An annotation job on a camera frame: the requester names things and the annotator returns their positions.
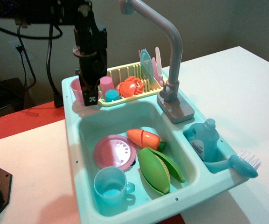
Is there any light blue toy cup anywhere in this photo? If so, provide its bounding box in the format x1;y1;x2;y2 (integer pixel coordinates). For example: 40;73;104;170
93;166;135;205

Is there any blue tumbler in rack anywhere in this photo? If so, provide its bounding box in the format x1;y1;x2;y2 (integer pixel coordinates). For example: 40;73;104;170
105;89;120;103

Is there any pink toy plate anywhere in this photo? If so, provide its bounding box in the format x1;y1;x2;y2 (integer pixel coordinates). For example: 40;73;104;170
93;135;137;171

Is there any pink utensil in rack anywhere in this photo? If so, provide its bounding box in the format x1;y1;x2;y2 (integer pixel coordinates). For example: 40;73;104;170
155;47;164;87

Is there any yellow dish rack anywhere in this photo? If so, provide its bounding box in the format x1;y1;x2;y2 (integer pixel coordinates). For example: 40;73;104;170
98;62;167;107

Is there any orange toy carrot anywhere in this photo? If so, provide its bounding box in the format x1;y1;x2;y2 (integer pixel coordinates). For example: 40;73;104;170
126;129;167;152

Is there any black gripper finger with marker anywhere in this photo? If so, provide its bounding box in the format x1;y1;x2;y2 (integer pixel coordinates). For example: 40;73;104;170
82;87;98;106

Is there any green toy corn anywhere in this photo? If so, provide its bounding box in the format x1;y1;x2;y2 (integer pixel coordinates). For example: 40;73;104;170
138;147;185;195

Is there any blue plate in rack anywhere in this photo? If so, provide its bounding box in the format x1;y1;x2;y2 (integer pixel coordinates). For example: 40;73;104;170
139;49;154;81

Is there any white wall outlet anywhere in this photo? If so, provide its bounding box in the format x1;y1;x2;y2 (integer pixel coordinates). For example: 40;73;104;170
8;39;34;62

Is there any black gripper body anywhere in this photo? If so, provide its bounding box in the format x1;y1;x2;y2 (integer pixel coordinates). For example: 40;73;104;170
73;7;107;93

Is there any blue toy dish brush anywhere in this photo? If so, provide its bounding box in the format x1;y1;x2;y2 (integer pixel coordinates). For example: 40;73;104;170
204;151;261;179

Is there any pink toy cup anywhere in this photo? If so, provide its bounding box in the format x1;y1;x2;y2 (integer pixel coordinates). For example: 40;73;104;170
70;78;84;104

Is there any orange toy crab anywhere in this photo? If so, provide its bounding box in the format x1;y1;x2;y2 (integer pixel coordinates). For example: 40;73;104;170
116;76;144;98

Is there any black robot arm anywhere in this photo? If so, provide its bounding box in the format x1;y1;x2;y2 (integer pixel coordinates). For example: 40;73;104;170
0;0;107;107

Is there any teal toy sink unit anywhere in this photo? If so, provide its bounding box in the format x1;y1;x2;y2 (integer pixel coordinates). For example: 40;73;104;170
62;78;246;224

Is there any black power cable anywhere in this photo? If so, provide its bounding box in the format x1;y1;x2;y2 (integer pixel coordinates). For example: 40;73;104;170
0;20;63;94

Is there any pink tumbler in rack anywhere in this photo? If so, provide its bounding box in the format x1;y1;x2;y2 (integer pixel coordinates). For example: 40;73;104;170
100;76;115;99

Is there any grey toy faucet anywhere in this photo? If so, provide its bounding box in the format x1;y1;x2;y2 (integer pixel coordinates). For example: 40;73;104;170
119;0;194;124

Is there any blue toy soap bottle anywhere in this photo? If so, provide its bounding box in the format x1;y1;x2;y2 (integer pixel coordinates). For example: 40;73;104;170
184;119;219;162

